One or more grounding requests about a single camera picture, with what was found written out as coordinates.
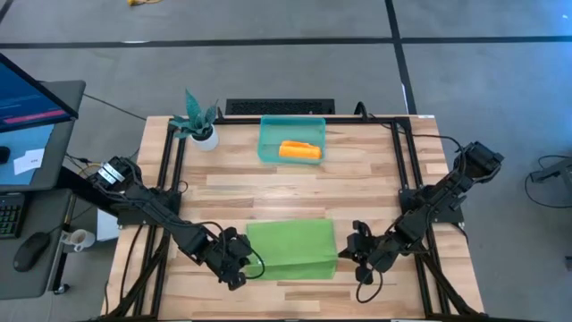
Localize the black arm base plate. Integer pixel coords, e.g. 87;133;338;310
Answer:
399;187;465;225
116;191;182;226

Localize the teal plastic basket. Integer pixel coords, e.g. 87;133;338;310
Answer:
257;114;327;165

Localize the grey side desk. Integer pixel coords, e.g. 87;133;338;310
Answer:
0;80;87;301

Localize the black power cable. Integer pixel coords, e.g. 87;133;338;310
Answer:
355;101;464;151

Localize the green microfiber towel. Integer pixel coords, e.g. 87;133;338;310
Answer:
244;217;339;282

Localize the orange microfiber towel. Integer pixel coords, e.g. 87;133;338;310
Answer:
278;140;323;161

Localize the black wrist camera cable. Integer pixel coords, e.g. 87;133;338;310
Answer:
356;267;384;305
243;245;266;281

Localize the black aluminium table frame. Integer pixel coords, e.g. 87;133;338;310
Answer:
102;114;486;322

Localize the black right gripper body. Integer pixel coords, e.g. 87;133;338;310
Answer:
352;234;395;272

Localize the white paper note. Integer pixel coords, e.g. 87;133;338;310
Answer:
13;148;46;176

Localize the black computer mouse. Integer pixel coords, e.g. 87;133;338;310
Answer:
12;232;51;273

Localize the black floor stand leg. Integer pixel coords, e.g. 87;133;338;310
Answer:
525;154;572;209

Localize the black desk strut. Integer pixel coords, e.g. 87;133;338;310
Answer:
55;165;122;216

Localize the snake plant in white pot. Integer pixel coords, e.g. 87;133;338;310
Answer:
168;88;221;152

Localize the black backlit keyboard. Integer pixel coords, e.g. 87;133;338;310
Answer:
0;192;27;240

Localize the blue-screen computer monitor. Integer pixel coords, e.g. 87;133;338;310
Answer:
0;52;80;134

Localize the white cup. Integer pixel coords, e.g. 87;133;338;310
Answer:
60;228;97;253

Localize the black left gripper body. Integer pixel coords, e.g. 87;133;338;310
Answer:
212;236;255;279

